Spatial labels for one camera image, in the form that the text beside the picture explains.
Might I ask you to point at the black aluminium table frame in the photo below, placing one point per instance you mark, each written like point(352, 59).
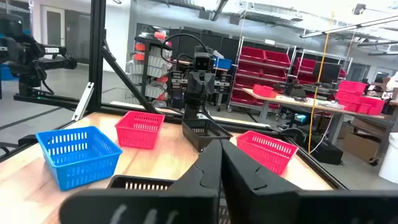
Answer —
point(97, 62)

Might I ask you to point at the white trash bin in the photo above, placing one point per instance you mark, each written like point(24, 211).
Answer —
point(390, 158)

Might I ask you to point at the silver frame bracket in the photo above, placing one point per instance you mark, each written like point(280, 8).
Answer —
point(82, 101)

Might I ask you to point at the wooden work table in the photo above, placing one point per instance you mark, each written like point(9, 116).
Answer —
point(298, 101)

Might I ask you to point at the red storage bin stack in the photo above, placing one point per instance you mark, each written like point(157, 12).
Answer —
point(357, 99)

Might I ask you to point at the black computer monitor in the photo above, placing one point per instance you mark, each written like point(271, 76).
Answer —
point(326, 72)

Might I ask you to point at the blue plastic basket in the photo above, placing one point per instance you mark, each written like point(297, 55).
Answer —
point(81, 168)

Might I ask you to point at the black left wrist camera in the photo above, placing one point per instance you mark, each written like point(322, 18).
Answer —
point(203, 62)

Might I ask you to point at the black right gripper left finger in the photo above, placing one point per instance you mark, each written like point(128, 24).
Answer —
point(199, 174)

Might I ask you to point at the red plastic basket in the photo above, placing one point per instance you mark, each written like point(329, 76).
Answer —
point(136, 137)
point(264, 155)

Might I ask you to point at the neighbouring black robot arm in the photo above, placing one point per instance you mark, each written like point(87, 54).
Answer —
point(25, 56)

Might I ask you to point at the black floor box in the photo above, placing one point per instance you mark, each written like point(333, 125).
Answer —
point(326, 154)

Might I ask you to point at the black plastic basket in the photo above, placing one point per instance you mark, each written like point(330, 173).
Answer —
point(140, 183)
point(199, 138)

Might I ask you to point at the blue storage bin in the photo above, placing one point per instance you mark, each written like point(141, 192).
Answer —
point(222, 63)

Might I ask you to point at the cardboard box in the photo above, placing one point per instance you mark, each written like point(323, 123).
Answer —
point(360, 146)

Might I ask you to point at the rack with grey bins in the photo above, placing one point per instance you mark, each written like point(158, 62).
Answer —
point(155, 62)

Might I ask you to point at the ceiling light fixture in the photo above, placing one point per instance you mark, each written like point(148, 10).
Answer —
point(342, 29)

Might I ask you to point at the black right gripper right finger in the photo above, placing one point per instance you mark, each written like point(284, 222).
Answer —
point(248, 186)

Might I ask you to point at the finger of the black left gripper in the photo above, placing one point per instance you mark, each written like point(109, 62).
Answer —
point(196, 82)
point(205, 82)

